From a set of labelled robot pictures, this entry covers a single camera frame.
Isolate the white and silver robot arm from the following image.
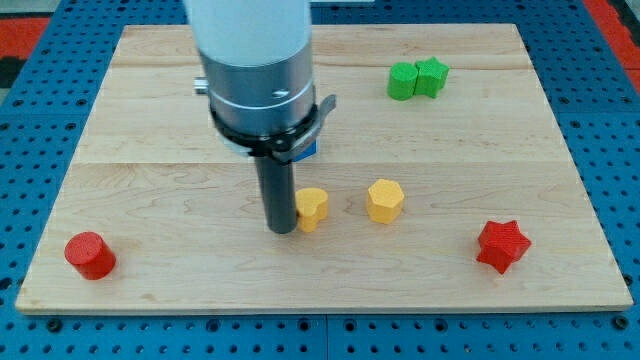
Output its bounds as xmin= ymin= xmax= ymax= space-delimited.
xmin=184 ymin=0 xmax=315 ymax=136

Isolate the yellow heart block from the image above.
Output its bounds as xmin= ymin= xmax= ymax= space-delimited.
xmin=295 ymin=188 xmax=329 ymax=233

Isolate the black cylindrical pointer tool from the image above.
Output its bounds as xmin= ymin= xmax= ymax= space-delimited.
xmin=255 ymin=157 xmax=297 ymax=234

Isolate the yellow hexagon block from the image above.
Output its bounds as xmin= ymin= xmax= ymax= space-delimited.
xmin=366 ymin=179 xmax=405 ymax=224

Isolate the light wooden board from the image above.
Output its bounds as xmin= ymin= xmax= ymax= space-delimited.
xmin=15 ymin=23 xmax=633 ymax=316

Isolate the green cylinder block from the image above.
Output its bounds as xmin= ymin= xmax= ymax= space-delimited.
xmin=387 ymin=62 xmax=418 ymax=101

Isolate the green star block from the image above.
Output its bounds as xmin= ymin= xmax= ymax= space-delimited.
xmin=414 ymin=57 xmax=450 ymax=98

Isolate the red star block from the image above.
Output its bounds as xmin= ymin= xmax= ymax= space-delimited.
xmin=476 ymin=220 xmax=532 ymax=274

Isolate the red cylinder block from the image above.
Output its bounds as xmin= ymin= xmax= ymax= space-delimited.
xmin=64 ymin=231 xmax=116 ymax=280

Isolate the black clamp ring with lever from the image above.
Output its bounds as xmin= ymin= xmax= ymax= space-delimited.
xmin=209 ymin=94 xmax=337 ymax=165

